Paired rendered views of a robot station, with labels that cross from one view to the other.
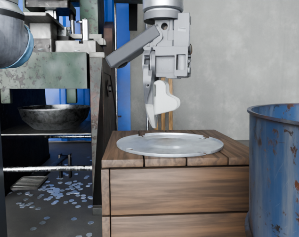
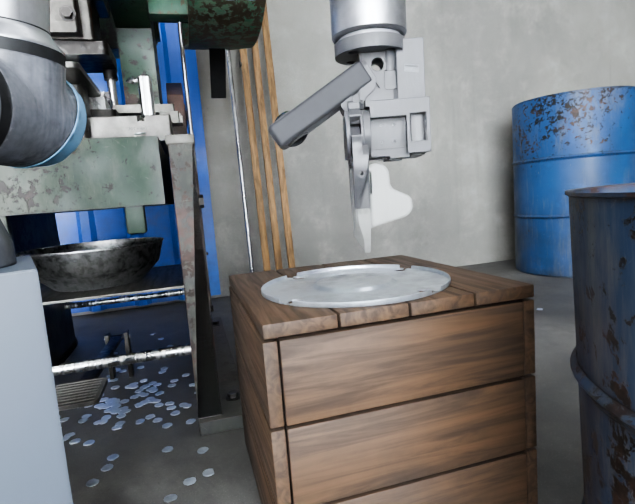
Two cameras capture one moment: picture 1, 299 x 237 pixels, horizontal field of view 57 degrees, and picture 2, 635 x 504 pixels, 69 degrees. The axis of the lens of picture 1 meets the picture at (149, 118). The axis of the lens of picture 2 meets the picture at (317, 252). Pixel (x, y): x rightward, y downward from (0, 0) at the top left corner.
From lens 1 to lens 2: 15 cm
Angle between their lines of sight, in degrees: 11
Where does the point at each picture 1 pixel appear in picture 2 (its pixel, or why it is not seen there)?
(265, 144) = not seen: outside the picture
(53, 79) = (96, 191)
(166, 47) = (390, 100)
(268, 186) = not seen: outside the picture
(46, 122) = (85, 275)
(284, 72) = (457, 159)
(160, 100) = (380, 200)
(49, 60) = (84, 155)
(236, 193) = (490, 351)
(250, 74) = (407, 165)
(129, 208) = (319, 407)
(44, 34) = not seen: hidden behind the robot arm
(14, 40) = (54, 107)
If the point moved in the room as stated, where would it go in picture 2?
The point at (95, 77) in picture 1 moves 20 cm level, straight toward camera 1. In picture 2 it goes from (183, 180) to (198, 173)
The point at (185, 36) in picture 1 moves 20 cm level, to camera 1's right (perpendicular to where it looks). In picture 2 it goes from (418, 81) to (592, 76)
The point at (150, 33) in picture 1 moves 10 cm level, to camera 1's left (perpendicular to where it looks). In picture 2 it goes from (353, 78) to (251, 80)
